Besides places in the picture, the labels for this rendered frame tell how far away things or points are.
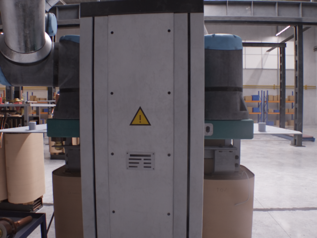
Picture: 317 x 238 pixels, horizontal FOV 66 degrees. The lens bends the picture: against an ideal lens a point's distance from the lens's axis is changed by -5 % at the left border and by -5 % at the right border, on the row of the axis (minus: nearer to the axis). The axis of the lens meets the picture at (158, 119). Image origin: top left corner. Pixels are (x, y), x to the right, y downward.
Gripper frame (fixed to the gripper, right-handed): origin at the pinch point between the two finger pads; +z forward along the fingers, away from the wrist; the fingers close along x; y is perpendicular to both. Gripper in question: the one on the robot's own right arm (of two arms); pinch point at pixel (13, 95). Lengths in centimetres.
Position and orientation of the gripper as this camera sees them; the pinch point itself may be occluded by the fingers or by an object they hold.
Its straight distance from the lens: 117.0
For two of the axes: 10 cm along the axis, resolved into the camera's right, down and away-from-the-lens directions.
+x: 0.6, -0.4, 10.0
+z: 0.0, 10.0, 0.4
